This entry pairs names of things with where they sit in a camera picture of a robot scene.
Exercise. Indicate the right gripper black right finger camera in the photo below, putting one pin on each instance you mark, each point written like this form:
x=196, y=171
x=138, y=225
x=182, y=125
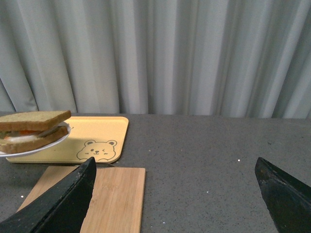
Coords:
x=288, y=200

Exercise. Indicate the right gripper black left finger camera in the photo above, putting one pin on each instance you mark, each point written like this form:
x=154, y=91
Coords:
x=61, y=209

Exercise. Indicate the white round plate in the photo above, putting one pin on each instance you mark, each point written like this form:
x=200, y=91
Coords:
x=2, y=154

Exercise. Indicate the bread slice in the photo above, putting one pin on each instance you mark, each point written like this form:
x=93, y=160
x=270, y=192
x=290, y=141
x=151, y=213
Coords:
x=18, y=147
x=33, y=121

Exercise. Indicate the wooden cutting board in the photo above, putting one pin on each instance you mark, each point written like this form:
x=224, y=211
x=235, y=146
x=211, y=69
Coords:
x=116, y=202

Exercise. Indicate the fried egg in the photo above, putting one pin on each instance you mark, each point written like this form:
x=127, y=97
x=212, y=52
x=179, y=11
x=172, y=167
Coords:
x=23, y=136

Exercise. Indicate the yellow bear tray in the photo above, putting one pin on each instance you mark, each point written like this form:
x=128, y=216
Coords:
x=101, y=137

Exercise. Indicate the grey curtain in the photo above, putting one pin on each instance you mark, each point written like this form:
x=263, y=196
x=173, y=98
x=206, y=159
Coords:
x=232, y=58

